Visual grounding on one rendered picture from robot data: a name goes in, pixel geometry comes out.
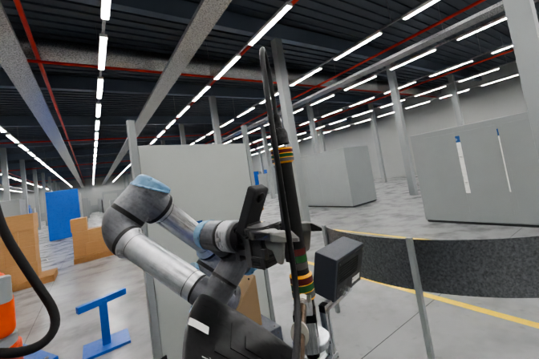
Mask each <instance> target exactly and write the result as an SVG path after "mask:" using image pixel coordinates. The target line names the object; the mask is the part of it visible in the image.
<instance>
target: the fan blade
mask: <svg viewBox="0 0 539 359"><path fill-rule="evenodd" d="M190 317H191V318H192V319H194V320H196V321H199V322H200V323H202V324H204V325H206V326H208V327H209V335H208V334H207V333H204V332H202V331H200V330H199V329H197V328H195V327H193V326H191V325H189V324H188V321H189V318H190ZM199 347H200V348H202V349H203V350H205V351H207V352H209V353H211V354H213V355H215V356H217V359H292V352H293V348H291V347H290V346H289V345H287V344H286V343H285V342H284V341H282V340H281V339H280V338H278V337H276V336H275V335H274V334H272V333H271V332H270V331H268V330H267V329H265V328H263V327H262V326H260V325H259V324H258V323H256V322H255V321H253V320H251V319H250V318H248V317H247V316H245V315H243V314H242V313H239V312H238V311H237V310H235V309H233V308H231V307H229V306H228V305H226V304H224V303H222V302H220V301H218V300H216V299H215V298H213V297H211V296H208V295H205V294H201V295H199V297H198V298H197V299H196V300H195V302H194V304H193V305H192V307H191V310H190V312H189V315H188V320H187V323H186V327H185V331H184V343H183V352H182V359H198V353H199Z"/></svg>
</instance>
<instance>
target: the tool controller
mask: <svg viewBox="0 0 539 359"><path fill-rule="evenodd" d="M362 259H363V243H362V242H359V241H357V240H352V239H350V238H347V237H345V236H343V237H341V238H339V239H337V240H336V241H334V242H332V243H330V244H328V245H327V246H325V247H323V248H321V249H319V250H318V251H316V252H315V254H314V289H315V293H317V294H318V295H320V296H322V297H324V298H326V299H327V300H330V301H332V302H335V301H336V300H337V299H338V298H339V297H341V296H345V294H346V292H349V291H350V288H351V287H352V286H353V285H355V284H356V283H357V282H358V281H359V280H360V279H361V270H362Z"/></svg>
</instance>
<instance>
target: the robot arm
mask: <svg viewBox="0 0 539 359"><path fill-rule="evenodd" d="M170 191H171V188H169V187H168V186H167V185H165V184H163V183H161V182H160V181H158V180H157V179H154V178H152V177H150V176H148V175H138V176H137V177H136V178H135V179H134V180H133V181H132V182H131V183H130V184H129V185H128V187H127V188H126V189H125V190H124V191H123V192H122V193H121V195H120V196H119V197H118V198H117V199H116V200H115V202H114V203H113V204H112V205H111V206H110V207H109V208H108V209H107V211H106V212H105V213H104V215H103V219H102V226H101V229H102V236H103V240H104V243H105V244H106V245H107V248H108V249H109V250H110V251H111V252H112V253H113V254H114V255H116V256H117V257H119V258H122V259H123V258H127V259H129V260H130V261H131V262H132V263H134V264H135V265H137V266H138V267H140V268H141V269H143V270H144V271H145V272H146V273H148V274H149V275H151V276H152V277H154V278H155V279H157V280H158V281H159V282H160V283H162V284H164V285H165V286H166V287H168V288H170V289H171V290H172V291H173V292H175V293H176V294H177V295H179V296H181V297H182V298H183V299H185V300H186V301H187V302H188V303H190V304H191V307H192V306H193V304H194V302H195V300H196V299H197V298H198V297H199V295H201V294H205V295H208V296H211V297H213V298H215V299H216V300H218V301H220V302H222V303H224V304H226V305H228V306H229V307H231V308H233V309H235V310H236V308H237V306H238V304H239V301H240V299H241V288H240V286H239V283H240V282H241V279H242V277H243V276H244V275H246V276H248V275H251V274H253V273H254V271H255V270H257V269H262V270H266V269H267V268H270V267H272V266H274V265H276V264H277V263H279V264H284V259H285V258H286V255H285V244H286V233H285V230H282V222H281V221H278V220H269V221H264V222H261V221H259V220H260V217H261V212H262V209H263V206H264V203H265V198H266V196H267V192H268V188H267V187H266V186H264V185H262V184H258V185H253V186H249V187H248V189H247V192H246V195H245V200H244V203H243V207H242V210H241V215H240V219H239V220H206V221H202V222H200V223H199V224H198V223H197V222H196V221H195V220H194V219H193V218H192V217H190V216H189V215H187V214H186V213H185V212H183V211H182V210H181V209H180V208H178V207H177V206H176V205H175V204H174V203H173V198H172V196H170V195H169V193H170ZM146 222H147V223H148V224H154V223H157V224H159V225H160V226H161V227H162V228H164V229H166V230H167V231H169V232H171V233H172V234H173V235H174V236H176V237H177V238H179V239H180V240H182V241H183V242H185V243H186V244H187V245H189V246H190V247H191V248H193V249H195V250H196V251H197V256H198V257H199V259H198V261H197V262H192V263H191V264H189V263H187V262H185V261H184V260H182V259H181V258H180V257H178V256H176V255H175V254H173V253H171V252H170V251H169V250H167V249H166V248H164V247H162V246H160V245H159V244H158V243H156V242H155V241H153V240H151V239H150V238H148V237H146V236H145V235H144V230H143V229H141V227H142V226H143V225H144V224H145V223H146ZM301 222H302V231H303V237H304V242H305V246H306V251H309V250H310V239H311V232H314V231H322V227H321V226H319V225H317V224H315V223H312V222H308V221H302V220H301ZM280 229H281V230H280Z"/></svg>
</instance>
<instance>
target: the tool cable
mask: <svg viewBox="0 0 539 359"><path fill-rule="evenodd" d="M259 57H260V65H261V77H262V83H263V89H264V95H265V104H266V110H267V116H268V121H269V131H270V137H271V143H272V148H273V154H274V163H275V168H276V174H277V179H278V190H279V195H280V201H281V206H282V216H283V221H284V227H285V233H286V243H287V248H288V254H289V260H290V271H291V278H292V285H293V294H294V323H293V324H292V326H291V330H290V335H291V338H292V341H293V352H292V359H300V356H301V333H303V334H304V335H305V338H306V343H305V346H306V345H307V343H308V341H309V330H308V328H307V326H306V324H305V323H304V322H302V318H301V303H300V294H299V287H298V274H297V268H296V262H295V256H294V246H293V240H292V235H291V229H290V219H289V213H288V208H287V202H286V193H285V188H284V182H283V177H282V167H281V161H280V156H279V151H278V141H277V136H276V131H275V125H274V115H276V114H278V109H277V104H276V98H275V93H274V84H273V80H272V75H271V70H270V63H269V60H268V56H267V53H266V50H265V48H264V47H261V48H260V50H259ZM271 103H272V104H271ZM272 108H273V109H272ZM273 113H274V115H273Z"/></svg>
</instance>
